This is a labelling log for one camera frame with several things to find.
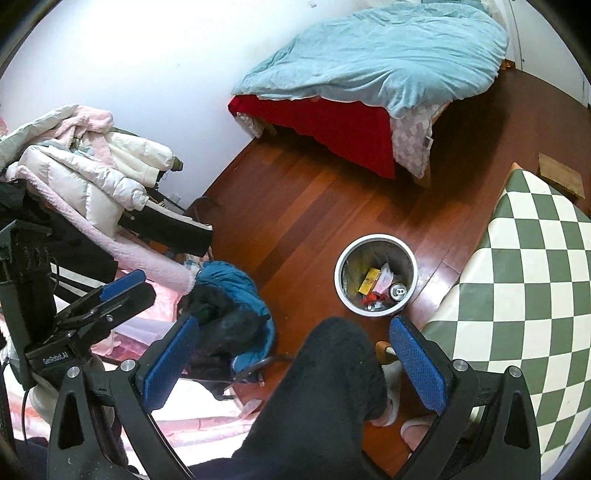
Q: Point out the white puffer jacket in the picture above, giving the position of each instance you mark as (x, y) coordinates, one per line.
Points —
(98, 170)

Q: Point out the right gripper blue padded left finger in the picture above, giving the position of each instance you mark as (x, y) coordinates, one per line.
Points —
(164, 361)

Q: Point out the flat cardboard piece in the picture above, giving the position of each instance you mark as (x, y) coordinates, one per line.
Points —
(566, 180)

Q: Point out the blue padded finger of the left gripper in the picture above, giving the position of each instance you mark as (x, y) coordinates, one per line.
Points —
(121, 285)

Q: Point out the patterned grey mattress cover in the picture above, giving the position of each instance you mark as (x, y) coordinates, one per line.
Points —
(415, 138)

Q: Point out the blue jacket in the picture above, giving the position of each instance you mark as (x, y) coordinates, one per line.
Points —
(242, 291)

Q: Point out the red bed sheet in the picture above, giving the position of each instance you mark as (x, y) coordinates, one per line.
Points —
(357, 132)

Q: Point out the red cola can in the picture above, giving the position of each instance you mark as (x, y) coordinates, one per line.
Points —
(398, 292)

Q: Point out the pink fleece blanket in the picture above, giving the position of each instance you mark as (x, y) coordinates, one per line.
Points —
(129, 254)

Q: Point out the light blue duvet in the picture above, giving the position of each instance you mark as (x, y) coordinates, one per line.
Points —
(399, 57)

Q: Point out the white round trash bin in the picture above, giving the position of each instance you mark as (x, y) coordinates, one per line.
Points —
(373, 251)

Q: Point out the black white shoe box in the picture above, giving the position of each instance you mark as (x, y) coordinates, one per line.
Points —
(161, 225)

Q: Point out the yellow box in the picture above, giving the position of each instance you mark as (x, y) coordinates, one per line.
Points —
(370, 280)

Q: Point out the green white checkered tablecloth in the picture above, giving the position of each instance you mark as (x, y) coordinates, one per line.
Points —
(523, 299)

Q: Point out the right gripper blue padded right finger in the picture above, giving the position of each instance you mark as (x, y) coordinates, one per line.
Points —
(425, 363)

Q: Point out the white slipper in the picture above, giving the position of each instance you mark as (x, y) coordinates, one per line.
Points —
(393, 375)

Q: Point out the pink white tissue pack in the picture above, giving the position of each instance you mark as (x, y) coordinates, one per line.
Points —
(384, 280)

